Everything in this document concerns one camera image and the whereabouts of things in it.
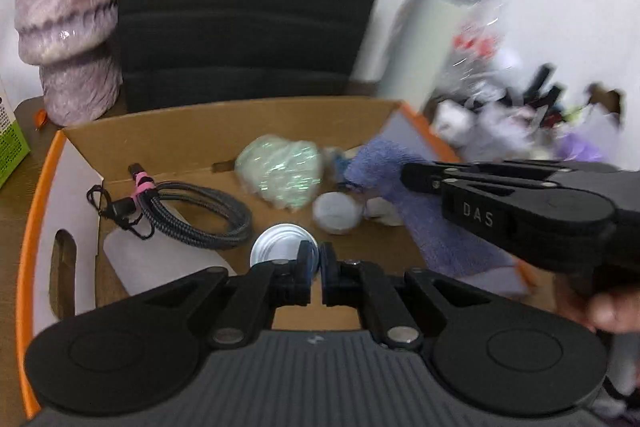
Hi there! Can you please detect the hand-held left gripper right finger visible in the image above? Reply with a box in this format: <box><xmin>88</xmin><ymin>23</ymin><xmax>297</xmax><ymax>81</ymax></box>
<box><xmin>319</xmin><ymin>241</ymin><xmax>531</xmax><ymax>350</ymax></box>

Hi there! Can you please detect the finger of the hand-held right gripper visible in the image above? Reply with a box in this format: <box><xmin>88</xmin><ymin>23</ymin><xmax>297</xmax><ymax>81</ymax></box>
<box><xmin>401</xmin><ymin>162</ymin><xmax>556</xmax><ymax>195</ymax></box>
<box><xmin>434</xmin><ymin>159</ymin><xmax>621</xmax><ymax>174</ymax></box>

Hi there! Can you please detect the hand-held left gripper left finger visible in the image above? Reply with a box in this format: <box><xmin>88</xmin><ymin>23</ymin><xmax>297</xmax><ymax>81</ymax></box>
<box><xmin>95</xmin><ymin>241</ymin><xmax>321</xmax><ymax>350</ymax></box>

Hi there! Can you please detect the silver round tin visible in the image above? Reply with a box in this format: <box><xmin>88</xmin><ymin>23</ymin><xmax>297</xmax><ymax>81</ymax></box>
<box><xmin>249</xmin><ymin>223</ymin><xmax>321</xmax><ymax>280</ymax></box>

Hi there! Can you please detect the purple towel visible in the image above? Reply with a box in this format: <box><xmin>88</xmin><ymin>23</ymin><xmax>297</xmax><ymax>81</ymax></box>
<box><xmin>342</xmin><ymin>137</ymin><xmax>518</xmax><ymax>278</ymax></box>

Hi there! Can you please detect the iridescent plastic bag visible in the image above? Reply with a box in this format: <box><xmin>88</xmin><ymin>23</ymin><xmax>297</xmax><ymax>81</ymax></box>
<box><xmin>234</xmin><ymin>134</ymin><xmax>326</xmax><ymax>214</ymax></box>

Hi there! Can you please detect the orange cardboard box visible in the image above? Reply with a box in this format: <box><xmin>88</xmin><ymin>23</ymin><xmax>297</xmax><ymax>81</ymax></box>
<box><xmin>15</xmin><ymin>96</ymin><xmax>558</xmax><ymax>418</ymax></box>

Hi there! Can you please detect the person's right hand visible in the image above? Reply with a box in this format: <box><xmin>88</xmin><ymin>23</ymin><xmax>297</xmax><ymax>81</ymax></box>
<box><xmin>554</xmin><ymin>277</ymin><xmax>640</xmax><ymax>334</ymax></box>

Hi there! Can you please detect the white small packet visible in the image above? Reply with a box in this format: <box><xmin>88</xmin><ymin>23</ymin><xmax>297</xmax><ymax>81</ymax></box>
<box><xmin>364</xmin><ymin>197</ymin><xmax>406</xmax><ymax>228</ymax></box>

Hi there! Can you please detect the white round container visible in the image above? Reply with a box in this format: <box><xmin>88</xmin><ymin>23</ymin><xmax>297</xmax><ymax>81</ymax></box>
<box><xmin>312</xmin><ymin>191</ymin><xmax>363</xmax><ymax>235</ymax></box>

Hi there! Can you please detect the white crumpled tissue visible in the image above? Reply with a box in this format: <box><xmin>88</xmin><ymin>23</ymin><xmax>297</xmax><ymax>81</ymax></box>
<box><xmin>432</xmin><ymin>99</ymin><xmax>476</xmax><ymax>142</ymax></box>

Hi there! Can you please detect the purple plastic bag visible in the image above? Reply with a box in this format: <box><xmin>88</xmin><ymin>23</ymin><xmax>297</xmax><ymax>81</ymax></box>
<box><xmin>552</xmin><ymin>127</ymin><xmax>608</xmax><ymax>164</ymax></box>

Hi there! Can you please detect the clear plastic bag red print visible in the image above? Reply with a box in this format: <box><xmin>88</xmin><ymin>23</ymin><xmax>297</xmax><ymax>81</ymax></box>
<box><xmin>440</xmin><ymin>0</ymin><xmax>521</xmax><ymax>108</ymax></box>

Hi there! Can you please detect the white bottle grey lid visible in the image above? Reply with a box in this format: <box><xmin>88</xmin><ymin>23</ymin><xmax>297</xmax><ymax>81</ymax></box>
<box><xmin>377</xmin><ymin>0</ymin><xmax>488</xmax><ymax>108</ymax></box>

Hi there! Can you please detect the black chair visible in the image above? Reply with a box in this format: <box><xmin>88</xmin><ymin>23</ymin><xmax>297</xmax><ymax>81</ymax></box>
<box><xmin>116</xmin><ymin>0</ymin><xmax>405</xmax><ymax>114</ymax></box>

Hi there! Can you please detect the white green milk carton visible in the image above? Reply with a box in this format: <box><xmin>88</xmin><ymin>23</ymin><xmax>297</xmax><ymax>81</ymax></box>
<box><xmin>0</xmin><ymin>79</ymin><xmax>32</xmax><ymax>188</ymax></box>

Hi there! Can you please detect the pink marbled vase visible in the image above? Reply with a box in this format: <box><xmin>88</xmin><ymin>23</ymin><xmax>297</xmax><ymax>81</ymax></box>
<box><xmin>11</xmin><ymin>0</ymin><xmax>125</xmax><ymax>128</ymax></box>

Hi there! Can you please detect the dark braided cable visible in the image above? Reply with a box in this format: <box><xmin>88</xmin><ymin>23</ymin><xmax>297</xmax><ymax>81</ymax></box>
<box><xmin>86</xmin><ymin>162</ymin><xmax>255</xmax><ymax>252</ymax></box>

